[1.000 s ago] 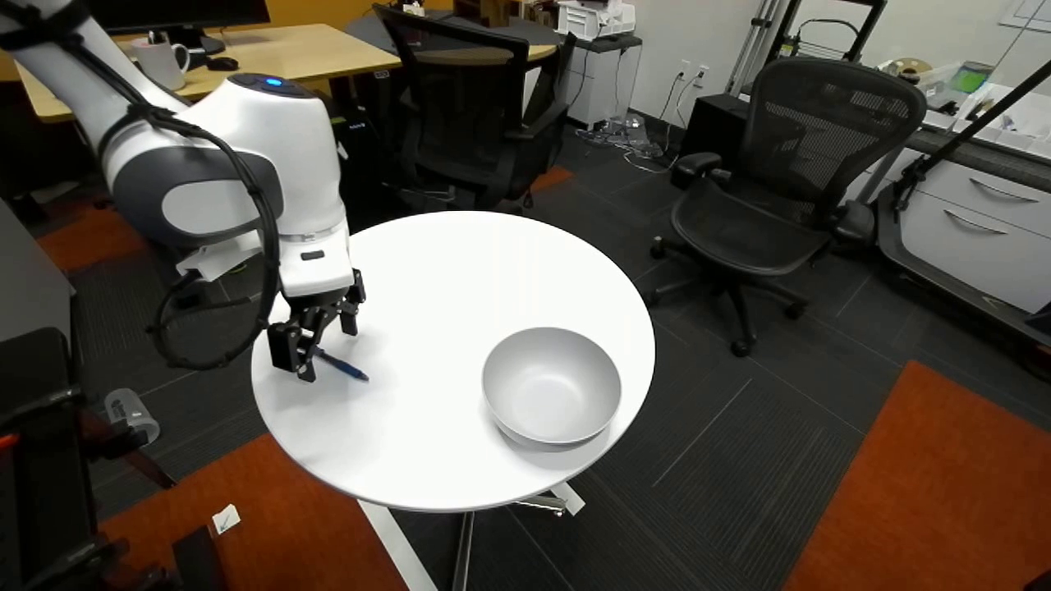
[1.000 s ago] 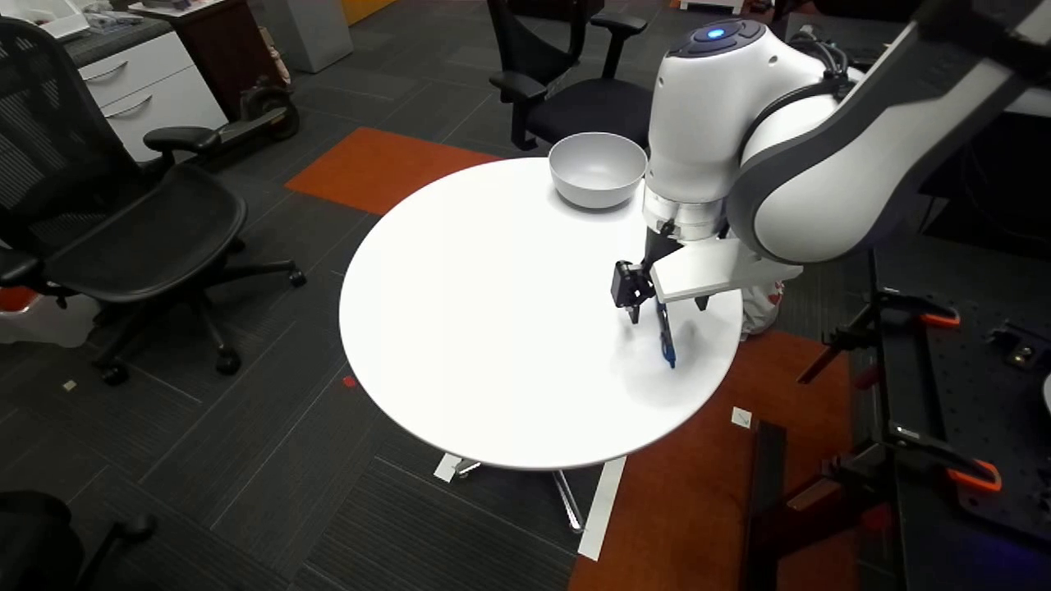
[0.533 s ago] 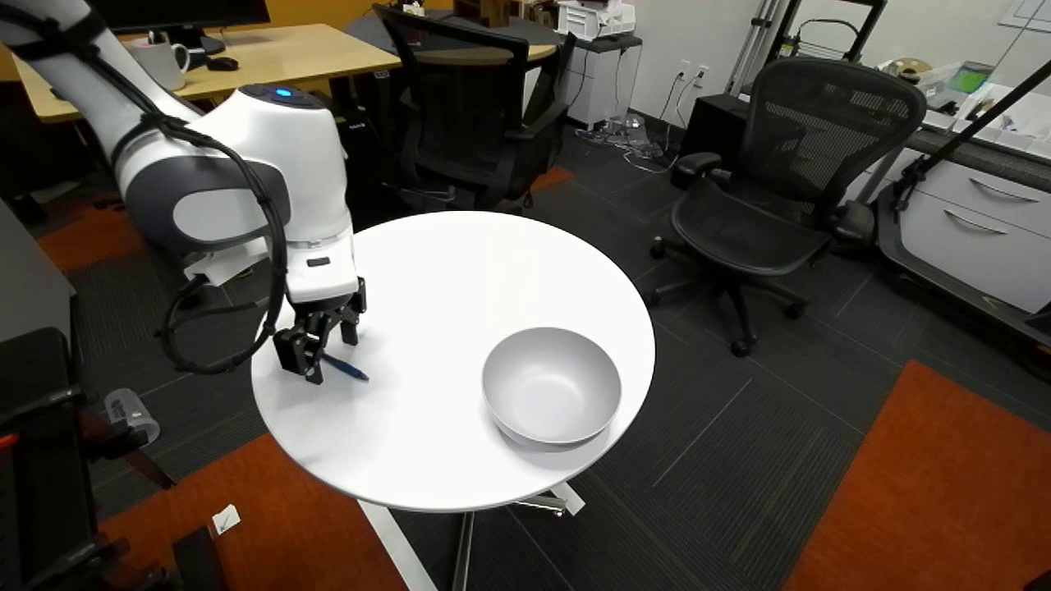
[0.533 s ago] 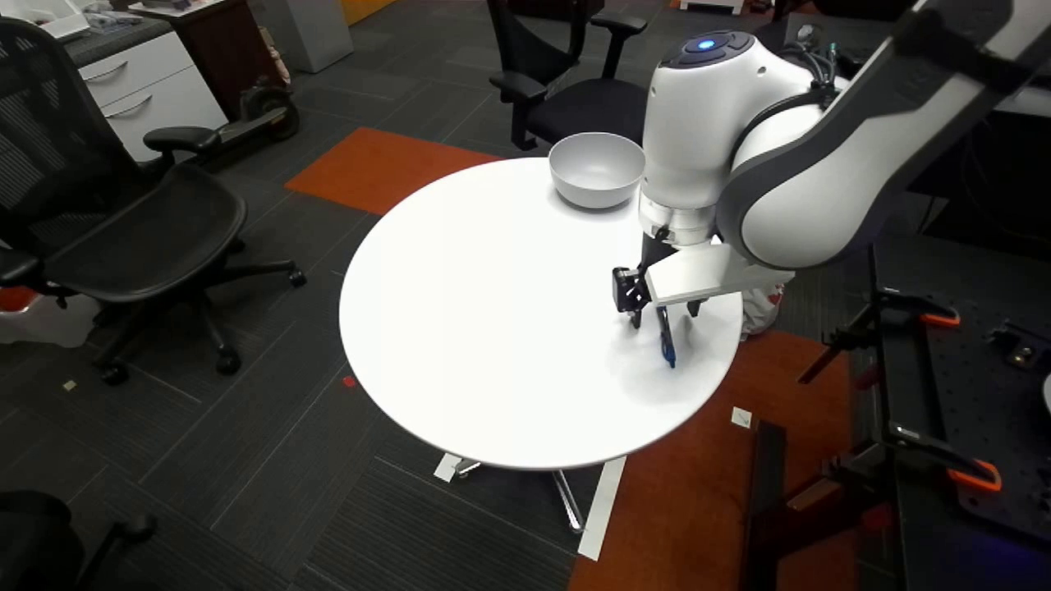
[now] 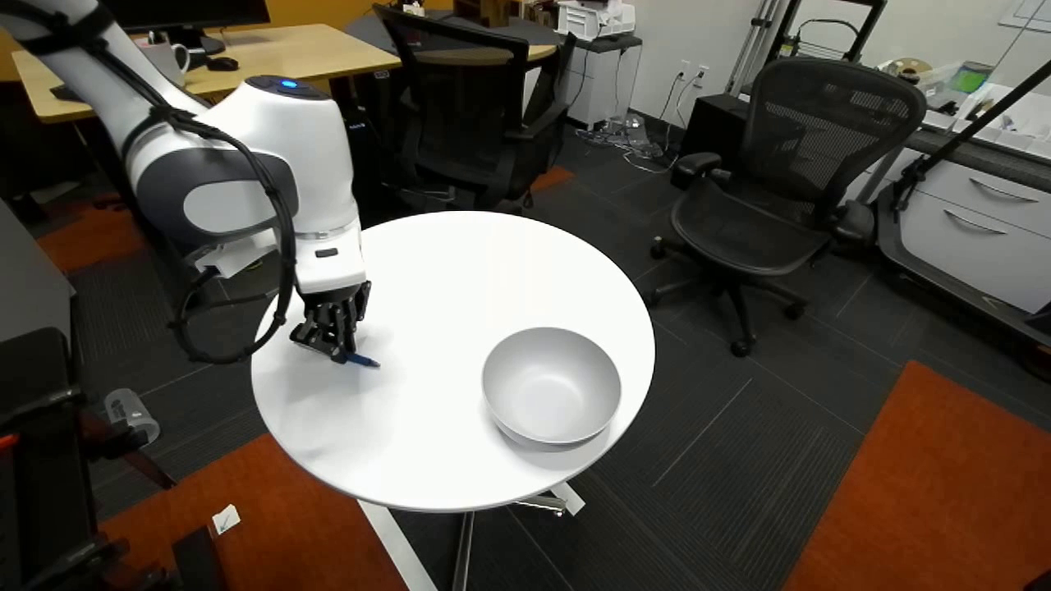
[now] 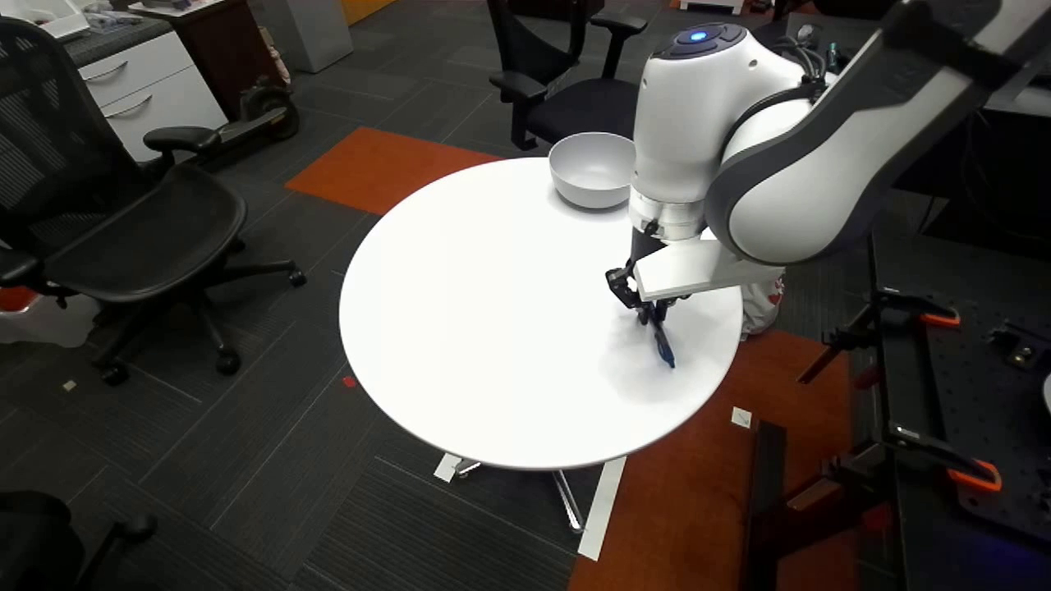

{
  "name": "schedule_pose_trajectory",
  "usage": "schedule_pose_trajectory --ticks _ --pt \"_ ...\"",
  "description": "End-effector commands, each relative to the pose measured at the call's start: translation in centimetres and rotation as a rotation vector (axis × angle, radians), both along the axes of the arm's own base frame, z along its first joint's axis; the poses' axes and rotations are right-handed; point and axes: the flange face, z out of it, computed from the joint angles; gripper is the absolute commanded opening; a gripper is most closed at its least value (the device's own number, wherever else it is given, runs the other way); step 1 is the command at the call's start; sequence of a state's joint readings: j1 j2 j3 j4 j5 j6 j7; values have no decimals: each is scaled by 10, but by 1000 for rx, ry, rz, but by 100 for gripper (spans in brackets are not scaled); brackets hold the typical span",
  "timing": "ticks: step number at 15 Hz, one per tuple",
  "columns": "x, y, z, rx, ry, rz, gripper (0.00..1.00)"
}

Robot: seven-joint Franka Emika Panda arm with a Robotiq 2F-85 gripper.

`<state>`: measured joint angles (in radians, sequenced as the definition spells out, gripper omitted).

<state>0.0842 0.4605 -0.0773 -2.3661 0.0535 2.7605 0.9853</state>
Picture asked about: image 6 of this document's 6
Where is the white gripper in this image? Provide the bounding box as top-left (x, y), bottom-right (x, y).
top-left (633, 237), bottom-right (729, 330)

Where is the blue marker pen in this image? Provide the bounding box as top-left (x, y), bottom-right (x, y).
top-left (652, 310), bottom-right (680, 375)

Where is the white plastic bag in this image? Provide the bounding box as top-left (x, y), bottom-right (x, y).
top-left (739, 276), bottom-right (792, 342)

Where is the white round bowl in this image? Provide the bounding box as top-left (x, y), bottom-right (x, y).
top-left (544, 127), bottom-right (641, 214)

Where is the white table base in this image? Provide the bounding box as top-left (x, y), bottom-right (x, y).
top-left (432, 449), bottom-right (632, 565)

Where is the black padded office chair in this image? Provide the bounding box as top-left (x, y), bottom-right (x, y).
top-left (484, 0), bottom-right (652, 155)

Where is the black orange bar clamp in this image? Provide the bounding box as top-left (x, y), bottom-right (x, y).
top-left (822, 421), bottom-right (1006, 498)
top-left (798, 284), bottom-right (967, 386)

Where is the black perforated robot bench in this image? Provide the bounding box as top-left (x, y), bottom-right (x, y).
top-left (866, 228), bottom-right (1051, 591)

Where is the black floor scooter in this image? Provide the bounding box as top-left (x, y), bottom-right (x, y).
top-left (194, 77), bottom-right (306, 169)

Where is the dark brown wooden cabinet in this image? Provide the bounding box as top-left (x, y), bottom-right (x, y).
top-left (127, 0), bottom-right (295, 120)

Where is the black mesh office chair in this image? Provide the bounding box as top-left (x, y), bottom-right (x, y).
top-left (0, 14), bottom-right (308, 386)

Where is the white drawer cabinet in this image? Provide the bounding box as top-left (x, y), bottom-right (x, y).
top-left (63, 26), bottom-right (231, 168)

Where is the black chair with round back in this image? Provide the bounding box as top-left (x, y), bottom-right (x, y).
top-left (0, 484), bottom-right (161, 591)

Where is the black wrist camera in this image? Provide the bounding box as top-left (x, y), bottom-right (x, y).
top-left (600, 262), bottom-right (644, 316)

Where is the black upright post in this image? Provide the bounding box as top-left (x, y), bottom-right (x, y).
top-left (739, 421), bottom-right (792, 591)

